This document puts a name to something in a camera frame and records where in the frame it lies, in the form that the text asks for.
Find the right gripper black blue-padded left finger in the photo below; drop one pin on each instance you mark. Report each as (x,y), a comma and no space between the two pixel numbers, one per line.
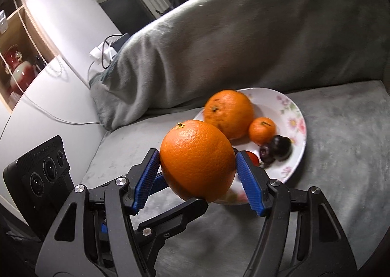
(93,235)

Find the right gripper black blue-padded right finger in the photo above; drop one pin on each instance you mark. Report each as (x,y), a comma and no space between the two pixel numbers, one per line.
(301,235)

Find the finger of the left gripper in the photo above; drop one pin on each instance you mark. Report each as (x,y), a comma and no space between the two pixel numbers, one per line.
(152,234)
(159,184)

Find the smooth orange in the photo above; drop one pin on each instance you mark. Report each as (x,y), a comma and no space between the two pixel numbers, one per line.
(197,161)

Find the red tomato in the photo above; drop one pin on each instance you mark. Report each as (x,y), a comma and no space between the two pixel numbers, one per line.
(254,158)

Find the dark cherry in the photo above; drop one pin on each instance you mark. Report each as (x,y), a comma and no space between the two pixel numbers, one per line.
(266,154)
(281,147)

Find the large orange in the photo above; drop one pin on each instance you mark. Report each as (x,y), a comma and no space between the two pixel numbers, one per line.
(231,112)

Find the small mandarin orange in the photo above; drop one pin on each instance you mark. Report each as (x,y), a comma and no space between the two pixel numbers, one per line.
(262,130)

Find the red white vase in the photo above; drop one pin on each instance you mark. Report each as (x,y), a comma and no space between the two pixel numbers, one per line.
(22,72)

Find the white power strip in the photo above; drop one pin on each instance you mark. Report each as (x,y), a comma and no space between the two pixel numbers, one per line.
(103,52)

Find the black power adapter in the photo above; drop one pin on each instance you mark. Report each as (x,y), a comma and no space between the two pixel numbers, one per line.
(120,42)

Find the grey blanket covered cushion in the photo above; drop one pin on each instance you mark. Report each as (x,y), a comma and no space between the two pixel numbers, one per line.
(204,46)

